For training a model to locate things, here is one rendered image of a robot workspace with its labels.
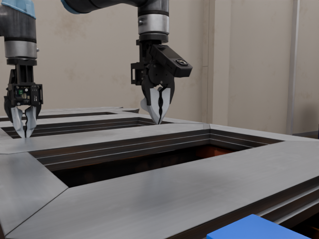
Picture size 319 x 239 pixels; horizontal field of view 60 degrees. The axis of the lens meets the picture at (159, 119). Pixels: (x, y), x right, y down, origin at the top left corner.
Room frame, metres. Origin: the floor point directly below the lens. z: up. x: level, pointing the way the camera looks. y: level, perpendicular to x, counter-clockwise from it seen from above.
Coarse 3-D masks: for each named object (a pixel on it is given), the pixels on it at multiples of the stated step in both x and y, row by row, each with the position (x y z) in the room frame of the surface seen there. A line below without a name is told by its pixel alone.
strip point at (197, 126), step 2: (174, 124) 1.01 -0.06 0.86; (176, 124) 1.01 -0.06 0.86; (178, 124) 1.01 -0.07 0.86; (180, 124) 1.01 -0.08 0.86; (182, 124) 1.01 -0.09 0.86; (184, 124) 1.01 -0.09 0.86; (186, 124) 1.01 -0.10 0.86; (188, 124) 1.01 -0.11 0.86; (190, 124) 1.01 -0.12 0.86; (192, 124) 1.01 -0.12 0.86; (194, 124) 1.01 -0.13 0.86; (196, 124) 1.01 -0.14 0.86; (198, 124) 1.01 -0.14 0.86; (200, 124) 1.01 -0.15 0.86; (202, 124) 1.01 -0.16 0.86; (186, 126) 0.96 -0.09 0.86; (188, 126) 0.96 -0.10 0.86; (190, 126) 0.96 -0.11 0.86; (192, 126) 0.96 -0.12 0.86; (194, 126) 0.96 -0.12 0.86; (196, 126) 0.96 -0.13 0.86; (198, 126) 0.96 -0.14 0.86; (200, 126) 0.96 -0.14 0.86; (202, 126) 0.96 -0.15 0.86; (198, 128) 0.92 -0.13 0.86; (200, 128) 0.92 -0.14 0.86; (202, 128) 0.92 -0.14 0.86
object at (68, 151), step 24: (0, 120) 1.23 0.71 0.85; (96, 120) 1.15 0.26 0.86; (120, 120) 1.21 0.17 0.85; (144, 120) 1.23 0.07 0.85; (96, 144) 0.67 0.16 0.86; (120, 144) 0.71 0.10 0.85; (144, 144) 0.75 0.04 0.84; (168, 144) 0.80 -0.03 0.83; (192, 144) 0.85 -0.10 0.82; (216, 144) 0.87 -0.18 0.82; (240, 144) 0.80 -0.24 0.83; (264, 144) 0.74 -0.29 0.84; (48, 168) 0.59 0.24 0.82; (288, 192) 0.37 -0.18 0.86; (312, 192) 0.39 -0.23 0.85; (240, 216) 0.30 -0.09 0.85; (264, 216) 0.32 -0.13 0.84; (288, 216) 0.35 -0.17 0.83
